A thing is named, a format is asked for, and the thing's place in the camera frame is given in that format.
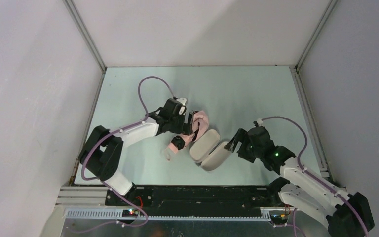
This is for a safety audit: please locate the pink folding umbrella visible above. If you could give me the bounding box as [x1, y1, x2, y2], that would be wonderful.
[164, 111, 210, 161]

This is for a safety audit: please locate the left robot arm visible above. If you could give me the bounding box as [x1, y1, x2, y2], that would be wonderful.
[78, 97, 196, 196]

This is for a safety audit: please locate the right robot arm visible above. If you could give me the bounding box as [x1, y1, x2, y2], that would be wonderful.
[224, 126, 375, 237]

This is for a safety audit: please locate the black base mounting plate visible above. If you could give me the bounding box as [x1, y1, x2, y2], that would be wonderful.
[105, 185, 293, 218]

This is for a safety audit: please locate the right controller board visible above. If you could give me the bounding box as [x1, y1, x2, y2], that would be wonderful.
[270, 214, 289, 227]

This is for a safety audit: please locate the controller board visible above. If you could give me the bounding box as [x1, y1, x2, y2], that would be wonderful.
[270, 214, 289, 227]
[121, 209, 140, 218]

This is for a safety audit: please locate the left controller board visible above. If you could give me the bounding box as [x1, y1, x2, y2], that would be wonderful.
[121, 209, 140, 218]

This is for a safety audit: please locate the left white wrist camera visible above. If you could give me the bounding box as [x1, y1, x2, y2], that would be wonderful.
[175, 97, 188, 115]

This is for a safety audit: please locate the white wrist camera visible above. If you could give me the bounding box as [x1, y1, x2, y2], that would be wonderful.
[253, 118, 263, 127]
[175, 97, 188, 115]

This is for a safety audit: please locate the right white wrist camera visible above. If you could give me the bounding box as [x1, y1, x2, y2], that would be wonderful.
[253, 118, 263, 127]

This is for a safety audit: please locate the aluminium frame rail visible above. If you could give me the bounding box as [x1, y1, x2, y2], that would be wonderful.
[55, 186, 354, 223]

